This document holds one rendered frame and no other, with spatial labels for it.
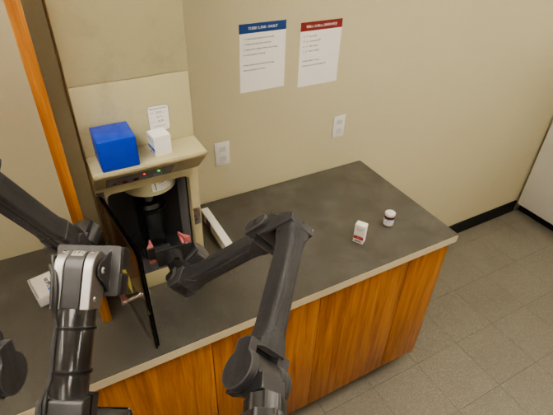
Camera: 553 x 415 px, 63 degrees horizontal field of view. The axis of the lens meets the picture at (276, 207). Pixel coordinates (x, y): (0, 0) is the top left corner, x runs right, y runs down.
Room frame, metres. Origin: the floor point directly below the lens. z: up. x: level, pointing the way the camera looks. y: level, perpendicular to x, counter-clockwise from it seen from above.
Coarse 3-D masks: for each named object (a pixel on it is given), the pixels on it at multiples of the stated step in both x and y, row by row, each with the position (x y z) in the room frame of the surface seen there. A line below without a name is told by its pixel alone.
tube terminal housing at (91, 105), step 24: (72, 96) 1.08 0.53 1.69; (96, 96) 1.11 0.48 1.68; (120, 96) 1.14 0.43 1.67; (144, 96) 1.17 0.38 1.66; (168, 96) 1.21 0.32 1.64; (96, 120) 1.10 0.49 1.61; (120, 120) 1.14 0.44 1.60; (144, 120) 1.17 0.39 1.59; (192, 120) 1.24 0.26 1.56; (144, 144) 1.16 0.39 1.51; (192, 168) 1.23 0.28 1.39; (96, 192) 1.08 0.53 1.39; (192, 192) 1.23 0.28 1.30; (192, 216) 1.25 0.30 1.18
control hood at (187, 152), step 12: (180, 144) 1.17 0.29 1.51; (192, 144) 1.17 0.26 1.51; (144, 156) 1.09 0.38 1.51; (168, 156) 1.10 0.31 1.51; (180, 156) 1.10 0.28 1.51; (192, 156) 1.11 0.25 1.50; (204, 156) 1.15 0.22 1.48; (96, 168) 1.02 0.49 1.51; (132, 168) 1.03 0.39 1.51; (144, 168) 1.05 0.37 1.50; (156, 168) 1.08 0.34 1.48; (180, 168) 1.16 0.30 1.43; (96, 180) 0.99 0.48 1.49
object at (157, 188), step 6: (168, 180) 1.23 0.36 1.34; (174, 180) 1.26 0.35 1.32; (144, 186) 1.18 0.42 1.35; (150, 186) 1.18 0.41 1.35; (156, 186) 1.19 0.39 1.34; (162, 186) 1.20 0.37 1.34; (168, 186) 1.22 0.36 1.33; (126, 192) 1.19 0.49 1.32; (132, 192) 1.18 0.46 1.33; (138, 192) 1.17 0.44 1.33; (144, 192) 1.17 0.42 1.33; (150, 192) 1.18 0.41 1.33; (156, 192) 1.18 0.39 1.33; (162, 192) 1.19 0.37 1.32
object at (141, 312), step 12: (108, 216) 1.00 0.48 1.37; (108, 228) 1.04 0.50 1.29; (120, 228) 0.92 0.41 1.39; (120, 240) 0.93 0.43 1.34; (132, 252) 0.84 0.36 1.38; (132, 264) 0.86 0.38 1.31; (132, 276) 0.89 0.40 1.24; (132, 288) 0.92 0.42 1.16; (144, 288) 0.82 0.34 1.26; (144, 300) 0.83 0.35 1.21; (144, 312) 0.86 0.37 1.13; (144, 324) 0.88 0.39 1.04; (156, 348) 0.82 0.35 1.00
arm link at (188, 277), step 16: (256, 224) 0.83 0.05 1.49; (240, 240) 0.87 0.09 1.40; (256, 240) 0.83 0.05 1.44; (224, 256) 0.86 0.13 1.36; (240, 256) 0.83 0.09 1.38; (256, 256) 0.83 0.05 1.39; (192, 272) 0.89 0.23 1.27; (208, 272) 0.86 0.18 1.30; (224, 272) 0.85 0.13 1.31; (176, 288) 0.88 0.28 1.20; (192, 288) 0.88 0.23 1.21
